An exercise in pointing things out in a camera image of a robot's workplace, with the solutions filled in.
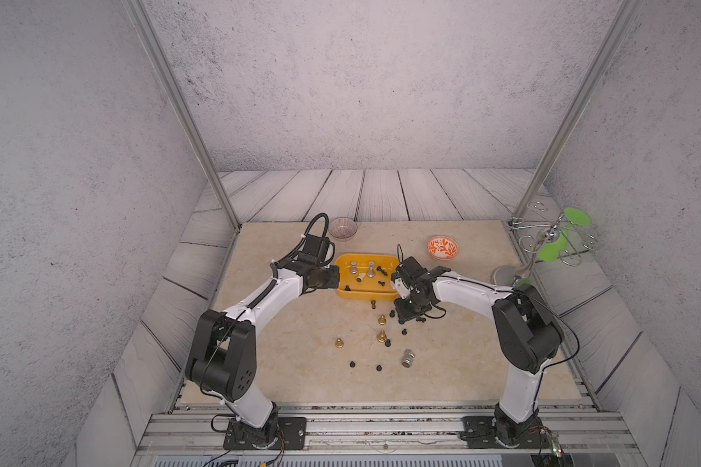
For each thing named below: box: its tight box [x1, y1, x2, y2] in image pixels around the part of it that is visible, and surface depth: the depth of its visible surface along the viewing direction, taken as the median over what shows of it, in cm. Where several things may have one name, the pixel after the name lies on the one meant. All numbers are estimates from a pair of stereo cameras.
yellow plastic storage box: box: [334, 252, 400, 302], surface depth 104 cm
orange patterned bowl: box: [426, 235, 460, 262], surface depth 113 cm
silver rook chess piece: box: [401, 348, 416, 369], surface depth 87 cm
